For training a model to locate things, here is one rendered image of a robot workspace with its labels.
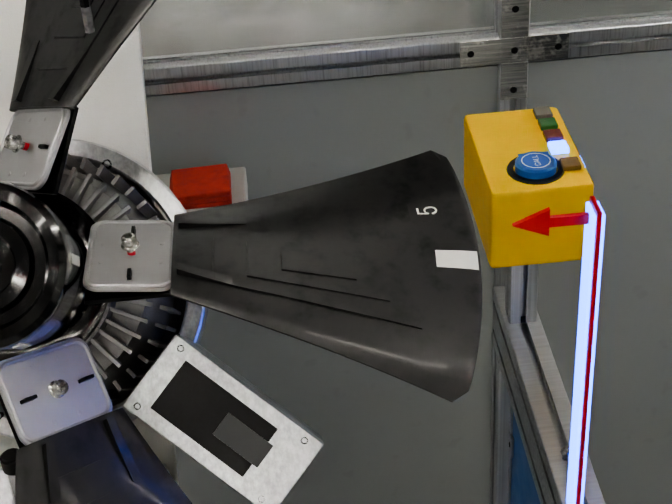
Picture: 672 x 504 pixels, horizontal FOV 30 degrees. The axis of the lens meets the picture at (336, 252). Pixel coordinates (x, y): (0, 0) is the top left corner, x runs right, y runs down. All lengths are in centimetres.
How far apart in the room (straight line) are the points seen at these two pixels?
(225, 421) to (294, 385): 94
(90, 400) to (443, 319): 27
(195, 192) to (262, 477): 64
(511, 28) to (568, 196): 49
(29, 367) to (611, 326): 120
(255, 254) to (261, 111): 77
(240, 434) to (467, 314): 22
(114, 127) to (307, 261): 33
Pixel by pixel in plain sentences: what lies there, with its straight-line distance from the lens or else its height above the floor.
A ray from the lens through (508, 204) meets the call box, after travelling 119.
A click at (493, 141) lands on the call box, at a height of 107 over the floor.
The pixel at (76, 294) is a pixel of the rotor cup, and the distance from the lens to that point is 91.
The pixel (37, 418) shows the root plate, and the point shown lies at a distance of 92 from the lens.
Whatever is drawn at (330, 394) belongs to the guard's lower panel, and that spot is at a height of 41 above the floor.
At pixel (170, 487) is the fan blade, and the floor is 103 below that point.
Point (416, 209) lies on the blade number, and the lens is 96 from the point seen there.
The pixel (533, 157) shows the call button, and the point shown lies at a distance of 122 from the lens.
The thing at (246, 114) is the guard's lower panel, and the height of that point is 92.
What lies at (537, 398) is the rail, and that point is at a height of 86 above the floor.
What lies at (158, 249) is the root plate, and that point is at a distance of 93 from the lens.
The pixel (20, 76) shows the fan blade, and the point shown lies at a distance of 100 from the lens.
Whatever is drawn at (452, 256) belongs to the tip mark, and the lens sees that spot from 93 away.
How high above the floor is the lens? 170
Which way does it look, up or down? 35 degrees down
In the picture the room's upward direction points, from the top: 4 degrees counter-clockwise
